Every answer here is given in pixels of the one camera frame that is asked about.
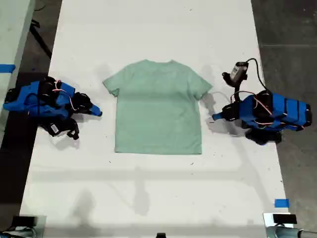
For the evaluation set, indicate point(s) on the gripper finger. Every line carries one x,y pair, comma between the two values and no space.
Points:
230,109
85,100
86,110
229,118

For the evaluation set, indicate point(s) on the pale green t-shirt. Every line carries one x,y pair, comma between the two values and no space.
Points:
158,111

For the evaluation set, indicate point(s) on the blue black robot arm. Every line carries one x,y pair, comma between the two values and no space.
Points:
289,111
22,104

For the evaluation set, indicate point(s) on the blue tape strip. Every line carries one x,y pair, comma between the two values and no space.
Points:
7,68
281,203

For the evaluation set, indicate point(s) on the black stand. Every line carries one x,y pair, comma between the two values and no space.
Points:
39,41

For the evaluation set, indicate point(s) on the pale side table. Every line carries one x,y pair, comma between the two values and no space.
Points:
12,29

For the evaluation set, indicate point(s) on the silver metal plate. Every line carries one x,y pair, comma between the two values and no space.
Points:
268,219
40,223

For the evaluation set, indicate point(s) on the small black box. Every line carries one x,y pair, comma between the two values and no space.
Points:
284,218
23,220

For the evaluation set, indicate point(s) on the grey tube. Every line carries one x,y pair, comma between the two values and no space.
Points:
287,233

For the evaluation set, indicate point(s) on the small black block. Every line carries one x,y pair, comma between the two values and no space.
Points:
161,235

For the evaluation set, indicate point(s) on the black camera stalk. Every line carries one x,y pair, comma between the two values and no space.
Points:
238,93
74,122

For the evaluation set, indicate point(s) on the black camera box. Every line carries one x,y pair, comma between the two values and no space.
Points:
54,128
239,72

